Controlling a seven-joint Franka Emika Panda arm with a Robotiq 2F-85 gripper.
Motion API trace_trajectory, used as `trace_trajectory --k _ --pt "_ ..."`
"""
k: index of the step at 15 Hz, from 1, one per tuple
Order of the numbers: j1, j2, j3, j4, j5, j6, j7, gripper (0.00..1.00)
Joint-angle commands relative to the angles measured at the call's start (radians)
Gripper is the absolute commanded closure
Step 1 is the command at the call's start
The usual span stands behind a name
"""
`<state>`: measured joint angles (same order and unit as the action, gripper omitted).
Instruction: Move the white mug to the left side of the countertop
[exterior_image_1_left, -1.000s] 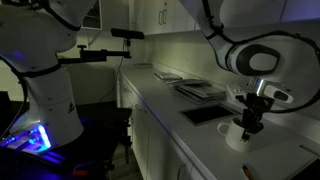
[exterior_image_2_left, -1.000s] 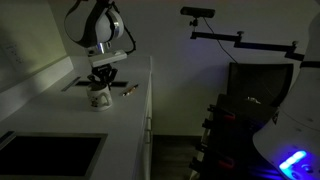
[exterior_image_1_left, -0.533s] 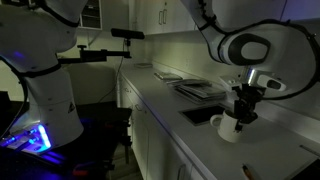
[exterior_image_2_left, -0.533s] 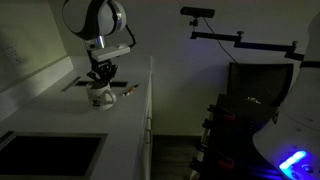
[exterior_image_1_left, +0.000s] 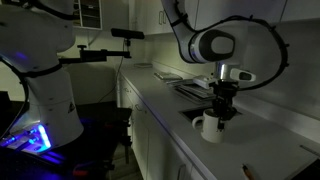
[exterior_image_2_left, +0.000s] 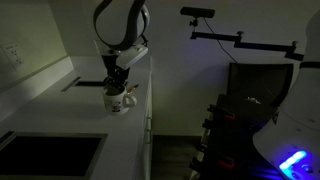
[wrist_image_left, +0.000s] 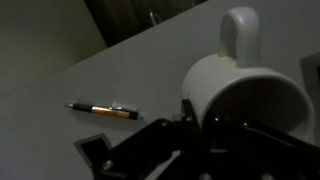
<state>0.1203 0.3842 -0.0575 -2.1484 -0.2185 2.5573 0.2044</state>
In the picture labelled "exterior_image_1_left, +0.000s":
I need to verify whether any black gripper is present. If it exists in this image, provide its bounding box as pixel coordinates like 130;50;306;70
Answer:
210;79;240;132

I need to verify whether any white mug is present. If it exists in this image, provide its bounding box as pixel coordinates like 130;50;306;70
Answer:
191;108;228;145

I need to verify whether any stack of dark flat trays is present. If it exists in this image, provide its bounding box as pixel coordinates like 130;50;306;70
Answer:
169;78;218;103

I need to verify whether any orange pen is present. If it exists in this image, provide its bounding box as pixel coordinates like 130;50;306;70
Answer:
241;163;256;180

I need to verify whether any white lower cabinet door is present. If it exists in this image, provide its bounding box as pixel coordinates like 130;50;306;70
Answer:
146;116;194;180
131;98;151;180
118;75;135;109

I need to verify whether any flat grey tray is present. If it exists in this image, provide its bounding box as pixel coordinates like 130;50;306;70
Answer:
153;71;183;82

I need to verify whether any small flat grey plate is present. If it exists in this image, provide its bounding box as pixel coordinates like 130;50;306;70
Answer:
133;62;154;70

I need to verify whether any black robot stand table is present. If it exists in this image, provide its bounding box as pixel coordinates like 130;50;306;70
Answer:
0;91;135;180

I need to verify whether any white framed glass cabinet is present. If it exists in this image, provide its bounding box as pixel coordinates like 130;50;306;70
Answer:
72;0;103;31

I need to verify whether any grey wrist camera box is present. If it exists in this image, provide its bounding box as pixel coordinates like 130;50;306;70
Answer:
192;75;218;90

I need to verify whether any thin black camera cable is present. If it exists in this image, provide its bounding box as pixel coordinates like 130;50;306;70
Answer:
96;39;127;104

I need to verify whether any white upper wall cabinet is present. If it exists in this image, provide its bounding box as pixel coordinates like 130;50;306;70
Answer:
132;0;320;36

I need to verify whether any black stereo camera bar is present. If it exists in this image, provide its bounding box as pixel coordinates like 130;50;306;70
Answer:
110;27;146;41

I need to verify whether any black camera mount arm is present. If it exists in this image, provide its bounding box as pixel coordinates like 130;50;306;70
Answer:
59;38;133;65

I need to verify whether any blue lit robot base plate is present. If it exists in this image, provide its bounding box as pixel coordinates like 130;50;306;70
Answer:
0;122;53;157

